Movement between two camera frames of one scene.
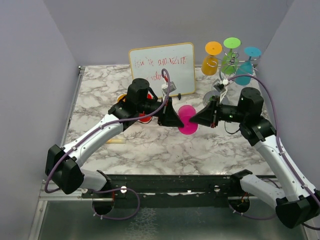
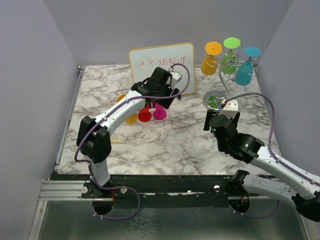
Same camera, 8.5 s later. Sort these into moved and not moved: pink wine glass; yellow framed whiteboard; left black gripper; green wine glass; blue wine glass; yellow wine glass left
Moved: pink wine glass; left black gripper
Not moved: blue wine glass; yellow wine glass left; yellow framed whiteboard; green wine glass
